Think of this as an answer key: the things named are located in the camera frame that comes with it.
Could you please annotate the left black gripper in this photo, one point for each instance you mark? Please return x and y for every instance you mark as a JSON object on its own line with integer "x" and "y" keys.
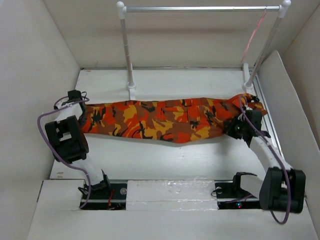
{"x": 82, "y": 121}

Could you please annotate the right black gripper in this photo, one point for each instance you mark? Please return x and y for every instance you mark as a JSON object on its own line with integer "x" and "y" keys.
{"x": 229, "y": 130}

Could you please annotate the orange camouflage trousers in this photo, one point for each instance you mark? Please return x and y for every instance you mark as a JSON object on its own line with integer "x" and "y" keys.
{"x": 176, "y": 121}

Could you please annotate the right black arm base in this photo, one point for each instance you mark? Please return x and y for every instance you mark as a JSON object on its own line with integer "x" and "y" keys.
{"x": 232, "y": 197}

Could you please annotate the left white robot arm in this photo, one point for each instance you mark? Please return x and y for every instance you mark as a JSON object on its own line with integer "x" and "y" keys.
{"x": 66, "y": 138}

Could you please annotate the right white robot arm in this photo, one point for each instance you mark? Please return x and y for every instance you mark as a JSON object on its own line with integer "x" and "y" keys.
{"x": 283, "y": 188}

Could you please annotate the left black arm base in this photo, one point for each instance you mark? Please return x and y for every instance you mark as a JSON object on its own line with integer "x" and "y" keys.
{"x": 114, "y": 200}

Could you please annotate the pink clothes hanger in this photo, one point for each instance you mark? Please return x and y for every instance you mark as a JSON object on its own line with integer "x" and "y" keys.
{"x": 252, "y": 36}

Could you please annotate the white clothes rack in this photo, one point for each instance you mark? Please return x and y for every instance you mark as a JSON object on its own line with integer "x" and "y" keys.
{"x": 248, "y": 76}

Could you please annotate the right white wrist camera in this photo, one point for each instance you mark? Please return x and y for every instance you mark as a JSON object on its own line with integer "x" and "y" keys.
{"x": 244, "y": 105}

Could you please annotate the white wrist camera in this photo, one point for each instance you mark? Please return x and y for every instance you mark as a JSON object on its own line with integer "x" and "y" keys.
{"x": 244, "y": 105}
{"x": 60, "y": 103}

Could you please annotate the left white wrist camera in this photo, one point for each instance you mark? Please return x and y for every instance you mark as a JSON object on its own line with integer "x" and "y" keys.
{"x": 60, "y": 103}

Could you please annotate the aluminium side rail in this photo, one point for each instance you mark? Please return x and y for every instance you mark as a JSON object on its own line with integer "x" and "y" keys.
{"x": 268, "y": 124}

